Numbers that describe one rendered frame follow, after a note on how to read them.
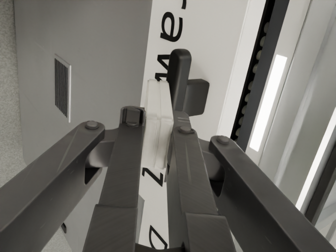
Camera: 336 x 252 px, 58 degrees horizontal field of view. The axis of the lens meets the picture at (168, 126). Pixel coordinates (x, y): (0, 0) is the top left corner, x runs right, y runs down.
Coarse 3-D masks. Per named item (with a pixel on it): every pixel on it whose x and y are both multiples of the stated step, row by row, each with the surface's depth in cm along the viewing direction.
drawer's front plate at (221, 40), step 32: (160, 0) 27; (192, 0) 24; (224, 0) 21; (256, 0) 20; (192, 32) 24; (224, 32) 21; (256, 32) 21; (160, 64) 28; (192, 64) 25; (224, 64) 22; (224, 96) 22; (224, 128) 24; (160, 192) 31
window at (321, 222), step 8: (328, 192) 23; (328, 200) 23; (320, 208) 24; (328, 208) 23; (320, 216) 24; (328, 216) 23; (312, 224) 24; (320, 224) 24; (328, 224) 23; (320, 232) 24; (328, 232) 24; (328, 240) 24
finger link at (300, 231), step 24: (216, 144) 14; (240, 168) 12; (216, 192) 14; (240, 192) 12; (264, 192) 11; (240, 216) 12; (264, 216) 10; (288, 216) 10; (240, 240) 12; (264, 240) 10; (288, 240) 9; (312, 240) 9
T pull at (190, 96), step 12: (180, 48) 21; (180, 60) 20; (168, 72) 21; (180, 72) 21; (180, 84) 21; (192, 84) 22; (204, 84) 23; (180, 96) 22; (192, 96) 22; (204, 96) 23; (180, 108) 22; (192, 108) 23
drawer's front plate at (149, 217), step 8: (144, 208) 39; (144, 216) 39; (152, 216) 38; (144, 224) 40; (152, 224) 38; (160, 224) 36; (144, 232) 40; (152, 232) 38; (160, 232) 37; (144, 240) 40; (152, 240) 38; (160, 240) 37; (168, 240) 35; (160, 248) 37
